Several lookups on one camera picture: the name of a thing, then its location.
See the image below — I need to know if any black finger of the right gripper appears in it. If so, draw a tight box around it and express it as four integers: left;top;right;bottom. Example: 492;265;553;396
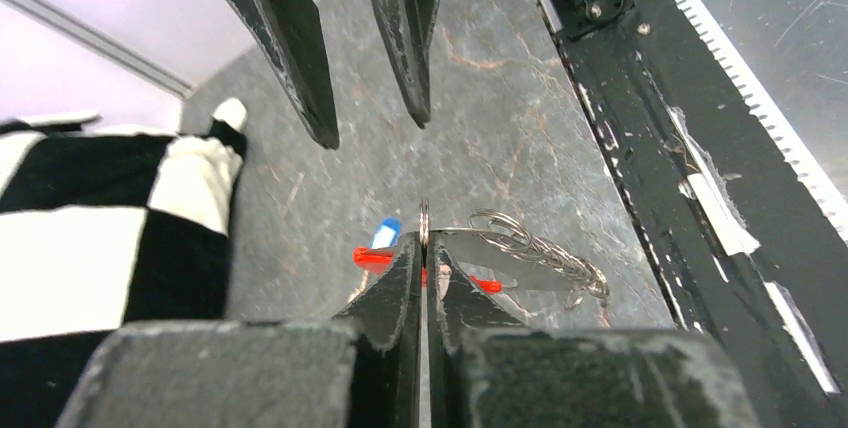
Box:
370;0;440;129
226;0;340;150

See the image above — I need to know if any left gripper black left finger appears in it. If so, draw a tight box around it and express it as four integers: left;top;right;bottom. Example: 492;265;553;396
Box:
58;233;423;427

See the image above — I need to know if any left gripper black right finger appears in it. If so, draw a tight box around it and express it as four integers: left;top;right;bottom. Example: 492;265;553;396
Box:
426;237;759;427

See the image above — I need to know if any key with blue tag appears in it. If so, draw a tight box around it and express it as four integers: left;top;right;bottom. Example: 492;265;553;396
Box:
370;217;402;249

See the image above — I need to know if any black and white checkered pillow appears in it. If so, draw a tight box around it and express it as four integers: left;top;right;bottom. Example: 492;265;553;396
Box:
1;98;248;427

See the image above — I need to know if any white toothed cable duct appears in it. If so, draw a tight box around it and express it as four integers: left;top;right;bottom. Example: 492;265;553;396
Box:
674;0;847;241

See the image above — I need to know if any left aluminium corner post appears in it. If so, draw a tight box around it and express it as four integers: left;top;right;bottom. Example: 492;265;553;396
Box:
2;0;194;99

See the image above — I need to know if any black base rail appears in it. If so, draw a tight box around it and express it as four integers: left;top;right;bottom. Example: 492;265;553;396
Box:
539;0;847;427

